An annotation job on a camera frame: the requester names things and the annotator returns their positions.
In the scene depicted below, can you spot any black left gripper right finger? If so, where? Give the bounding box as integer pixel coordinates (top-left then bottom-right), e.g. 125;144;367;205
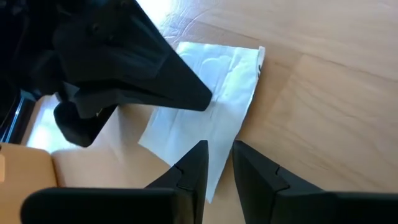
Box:
231;139;398;224

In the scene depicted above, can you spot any white paper packet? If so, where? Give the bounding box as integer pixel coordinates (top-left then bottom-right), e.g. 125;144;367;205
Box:
137;40;266;204

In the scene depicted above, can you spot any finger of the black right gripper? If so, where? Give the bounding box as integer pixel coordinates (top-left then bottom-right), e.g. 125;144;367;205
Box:
53;99;119;147
52;0;214;119

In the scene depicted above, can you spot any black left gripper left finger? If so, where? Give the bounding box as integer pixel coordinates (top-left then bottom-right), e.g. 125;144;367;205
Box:
19;139;210;224

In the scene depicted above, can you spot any black aluminium table frame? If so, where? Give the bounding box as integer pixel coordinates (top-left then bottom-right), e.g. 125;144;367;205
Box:
0;89;37;146

